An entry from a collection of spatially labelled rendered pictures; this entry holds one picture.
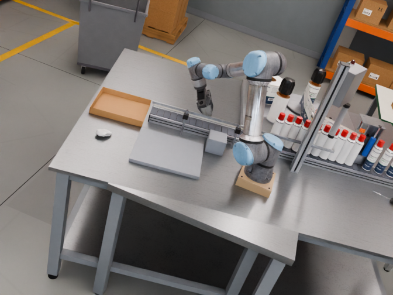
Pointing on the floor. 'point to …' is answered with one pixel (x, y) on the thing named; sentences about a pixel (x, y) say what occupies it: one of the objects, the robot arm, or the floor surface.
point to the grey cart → (109, 30)
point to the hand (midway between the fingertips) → (209, 117)
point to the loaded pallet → (165, 20)
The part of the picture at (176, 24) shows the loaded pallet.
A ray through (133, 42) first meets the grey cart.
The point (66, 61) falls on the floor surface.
